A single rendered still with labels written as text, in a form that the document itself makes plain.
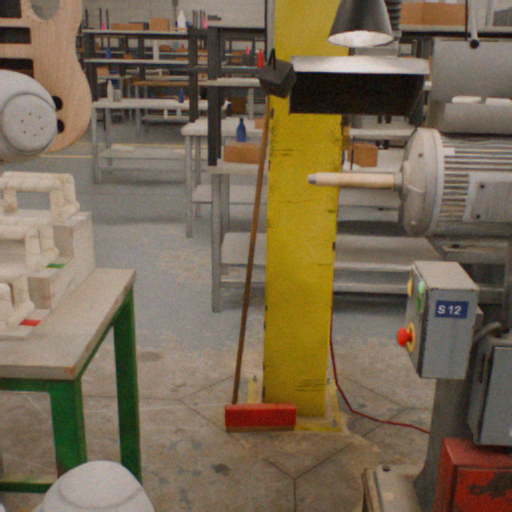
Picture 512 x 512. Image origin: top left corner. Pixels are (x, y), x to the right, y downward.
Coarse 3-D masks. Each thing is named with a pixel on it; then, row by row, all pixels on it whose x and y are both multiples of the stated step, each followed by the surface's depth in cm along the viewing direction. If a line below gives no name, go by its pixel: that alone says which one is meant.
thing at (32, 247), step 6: (24, 240) 147; (30, 240) 146; (36, 240) 147; (30, 246) 147; (36, 246) 147; (30, 252) 147; (36, 252) 148; (30, 258) 148; (36, 258) 148; (30, 264) 148; (30, 270) 149; (36, 270) 149
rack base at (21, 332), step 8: (32, 312) 147; (40, 312) 147; (48, 312) 147; (16, 328) 139; (24, 328) 139; (32, 328) 139; (0, 336) 136; (8, 336) 135; (16, 336) 135; (24, 336) 135
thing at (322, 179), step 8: (320, 176) 147; (328, 176) 147; (336, 176) 147; (344, 176) 147; (352, 176) 147; (360, 176) 147; (368, 176) 147; (376, 176) 146; (384, 176) 146; (392, 176) 146; (320, 184) 147; (328, 184) 147; (336, 184) 147; (344, 184) 147; (352, 184) 147; (360, 184) 147; (368, 184) 147; (376, 184) 146; (384, 184) 146; (392, 184) 146
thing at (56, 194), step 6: (54, 192) 159; (60, 192) 160; (54, 198) 159; (60, 198) 160; (54, 204) 160; (60, 204) 160; (54, 210) 160; (60, 210) 161; (54, 216) 161; (54, 222) 161; (60, 222) 162
